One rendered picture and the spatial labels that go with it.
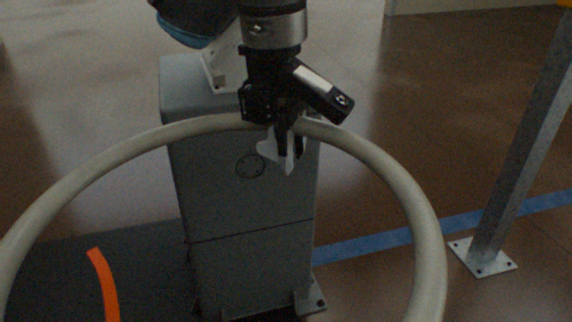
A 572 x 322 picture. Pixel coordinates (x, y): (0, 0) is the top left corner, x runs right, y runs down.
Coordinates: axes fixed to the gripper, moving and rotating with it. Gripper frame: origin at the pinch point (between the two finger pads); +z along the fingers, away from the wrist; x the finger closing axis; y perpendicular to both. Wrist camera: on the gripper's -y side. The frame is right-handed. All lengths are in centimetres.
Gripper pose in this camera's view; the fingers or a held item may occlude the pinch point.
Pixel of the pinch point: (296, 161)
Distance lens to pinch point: 62.3
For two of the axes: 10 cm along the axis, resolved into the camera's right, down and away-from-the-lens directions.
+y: -9.1, -2.0, 3.7
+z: 0.7, 8.0, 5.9
